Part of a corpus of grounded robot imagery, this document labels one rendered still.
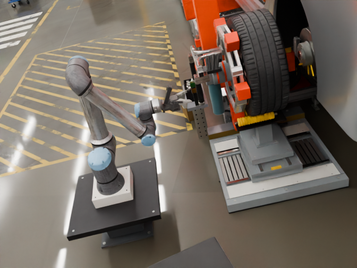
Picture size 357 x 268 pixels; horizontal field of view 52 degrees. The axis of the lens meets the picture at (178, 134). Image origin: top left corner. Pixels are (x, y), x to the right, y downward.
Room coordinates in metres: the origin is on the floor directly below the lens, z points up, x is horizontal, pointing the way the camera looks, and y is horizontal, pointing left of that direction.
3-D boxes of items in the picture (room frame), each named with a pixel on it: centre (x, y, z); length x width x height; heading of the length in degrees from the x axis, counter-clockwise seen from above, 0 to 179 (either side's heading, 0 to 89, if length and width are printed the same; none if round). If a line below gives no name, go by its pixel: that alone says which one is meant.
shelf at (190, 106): (2.77, -0.22, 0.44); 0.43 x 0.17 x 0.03; 176
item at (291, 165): (2.16, -0.61, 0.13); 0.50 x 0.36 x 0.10; 176
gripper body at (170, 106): (2.06, 0.00, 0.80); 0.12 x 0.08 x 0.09; 86
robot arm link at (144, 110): (2.07, 0.17, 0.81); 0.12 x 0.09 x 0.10; 86
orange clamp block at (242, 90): (1.89, -0.43, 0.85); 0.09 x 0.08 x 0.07; 176
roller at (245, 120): (2.08, -0.53, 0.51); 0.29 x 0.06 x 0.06; 86
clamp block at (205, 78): (2.05, -0.23, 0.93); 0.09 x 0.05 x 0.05; 86
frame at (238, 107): (2.21, -0.44, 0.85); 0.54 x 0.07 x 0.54; 176
